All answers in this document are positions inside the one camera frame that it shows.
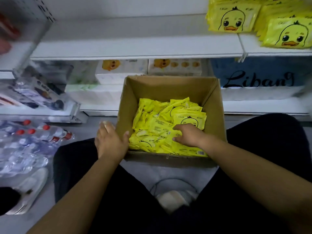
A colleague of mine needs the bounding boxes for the white duck tissue pack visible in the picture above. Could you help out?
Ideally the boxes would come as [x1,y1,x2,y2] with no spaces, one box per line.
[148,58,203,77]
[95,59,149,85]

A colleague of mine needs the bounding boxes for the person's right hand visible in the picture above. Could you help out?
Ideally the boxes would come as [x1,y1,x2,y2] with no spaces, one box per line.
[173,124,208,149]

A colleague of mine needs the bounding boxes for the brown cardboard box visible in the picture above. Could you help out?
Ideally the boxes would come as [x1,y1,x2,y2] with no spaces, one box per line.
[115,75,227,169]

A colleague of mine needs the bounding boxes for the white pegboard shelf unit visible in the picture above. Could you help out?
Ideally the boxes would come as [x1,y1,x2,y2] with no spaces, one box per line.
[0,0,55,71]

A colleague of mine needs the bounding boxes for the pack of red-capped bottles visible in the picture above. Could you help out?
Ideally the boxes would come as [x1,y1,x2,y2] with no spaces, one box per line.
[0,118,76,176]

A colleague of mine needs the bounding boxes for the person's left forearm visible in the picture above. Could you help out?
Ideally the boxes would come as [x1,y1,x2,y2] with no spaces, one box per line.
[27,153,123,234]

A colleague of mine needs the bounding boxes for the green white tissue pack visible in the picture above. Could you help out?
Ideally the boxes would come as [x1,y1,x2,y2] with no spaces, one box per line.
[66,61,120,112]

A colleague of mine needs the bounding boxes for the metal frame stool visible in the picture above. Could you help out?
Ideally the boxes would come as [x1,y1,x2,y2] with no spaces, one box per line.
[149,178,200,213]

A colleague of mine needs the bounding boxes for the white metal shelf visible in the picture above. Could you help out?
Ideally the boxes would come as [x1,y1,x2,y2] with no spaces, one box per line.
[29,0,312,117]

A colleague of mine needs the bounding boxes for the person's black trousers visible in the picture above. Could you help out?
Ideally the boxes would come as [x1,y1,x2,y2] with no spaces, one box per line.
[53,113,312,234]

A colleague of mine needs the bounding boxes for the person's right forearm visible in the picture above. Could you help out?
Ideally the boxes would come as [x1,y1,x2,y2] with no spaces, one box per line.
[197,134,312,234]

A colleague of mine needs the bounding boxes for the person's left hand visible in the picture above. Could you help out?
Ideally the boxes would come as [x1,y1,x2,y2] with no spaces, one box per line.
[94,121,131,164]

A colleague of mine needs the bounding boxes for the MIQI boxes with fruit print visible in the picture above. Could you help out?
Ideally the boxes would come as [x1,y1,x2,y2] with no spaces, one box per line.
[0,71,66,112]

